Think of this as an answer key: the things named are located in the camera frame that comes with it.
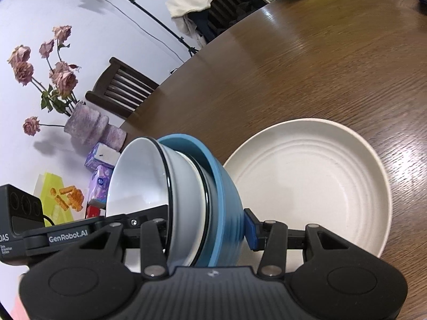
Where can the red gift box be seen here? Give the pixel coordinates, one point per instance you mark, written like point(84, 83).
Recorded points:
point(92, 211)

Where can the purple textured vase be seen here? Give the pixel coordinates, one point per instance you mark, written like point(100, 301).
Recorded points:
point(90, 127)

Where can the chair with cream blanket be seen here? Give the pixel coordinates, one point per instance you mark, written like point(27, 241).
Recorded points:
point(205, 20)

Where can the purple tissue pack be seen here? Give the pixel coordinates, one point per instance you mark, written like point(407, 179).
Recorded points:
point(99, 187)
point(101, 154)

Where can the person's left hand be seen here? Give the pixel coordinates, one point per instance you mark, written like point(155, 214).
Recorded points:
point(18, 311)

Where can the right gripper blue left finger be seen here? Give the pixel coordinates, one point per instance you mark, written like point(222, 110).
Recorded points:
point(153, 262)

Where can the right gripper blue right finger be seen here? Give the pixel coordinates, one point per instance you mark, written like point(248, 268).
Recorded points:
point(270, 237)

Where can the purple tissue pack rear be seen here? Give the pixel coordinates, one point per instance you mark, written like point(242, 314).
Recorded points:
point(101, 154)

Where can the cream plate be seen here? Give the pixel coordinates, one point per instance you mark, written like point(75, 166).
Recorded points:
point(312, 170)

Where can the blue plastic bowl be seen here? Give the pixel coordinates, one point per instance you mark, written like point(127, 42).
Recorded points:
point(226, 232)

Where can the purple tissue pack front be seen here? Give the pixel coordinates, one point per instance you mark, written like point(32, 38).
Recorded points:
point(99, 187)

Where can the white bowl black rim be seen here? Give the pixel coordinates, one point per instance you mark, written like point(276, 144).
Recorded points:
point(197, 216)
point(147, 174)

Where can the dark wooden chair left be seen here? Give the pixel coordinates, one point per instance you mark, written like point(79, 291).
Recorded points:
point(120, 89)

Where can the yellow-green snack box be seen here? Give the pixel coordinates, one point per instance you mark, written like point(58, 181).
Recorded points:
point(61, 202)

